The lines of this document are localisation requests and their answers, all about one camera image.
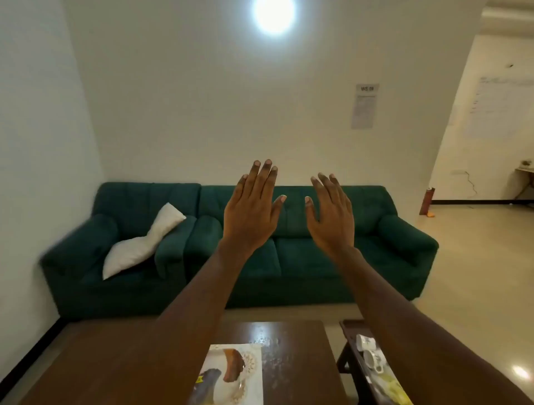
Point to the clear zip bag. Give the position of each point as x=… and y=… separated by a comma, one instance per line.
x=394, y=388

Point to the white gold placemat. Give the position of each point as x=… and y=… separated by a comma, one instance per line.
x=253, y=377

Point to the green fabric sofa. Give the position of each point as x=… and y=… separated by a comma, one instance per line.
x=300, y=267

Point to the green fabric armchair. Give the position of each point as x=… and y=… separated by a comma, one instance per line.
x=83, y=258

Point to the paper wall notice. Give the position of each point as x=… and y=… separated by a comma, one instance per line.
x=365, y=106

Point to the person's right hand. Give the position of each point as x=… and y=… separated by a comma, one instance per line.
x=333, y=221

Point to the white pillow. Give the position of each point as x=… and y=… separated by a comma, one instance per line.
x=137, y=246

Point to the large white wall sheet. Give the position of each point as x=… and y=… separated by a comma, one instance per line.
x=500, y=108

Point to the person's left forearm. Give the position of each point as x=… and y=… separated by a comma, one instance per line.
x=196, y=313

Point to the white printed cup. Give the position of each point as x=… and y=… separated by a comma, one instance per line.
x=374, y=361
x=366, y=343

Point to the wooden side table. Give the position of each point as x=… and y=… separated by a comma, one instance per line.
x=525, y=170

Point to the brown wooden table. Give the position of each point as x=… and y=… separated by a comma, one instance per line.
x=292, y=354

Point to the dark plastic stool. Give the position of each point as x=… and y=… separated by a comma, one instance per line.
x=346, y=381

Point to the oval leaf-print platter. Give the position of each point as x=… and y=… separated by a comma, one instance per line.
x=231, y=363

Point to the round ceiling light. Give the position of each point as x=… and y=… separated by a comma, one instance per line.
x=274, y=14

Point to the brown plastic tray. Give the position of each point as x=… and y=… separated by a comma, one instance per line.
x=354, y=329

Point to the red-brown cylinder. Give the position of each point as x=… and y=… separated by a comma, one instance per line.
x=426, y=200

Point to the person's right forearm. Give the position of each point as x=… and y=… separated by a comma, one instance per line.
x=396, y=325

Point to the person's left hand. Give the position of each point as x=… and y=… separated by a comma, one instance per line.
x=246, y=217

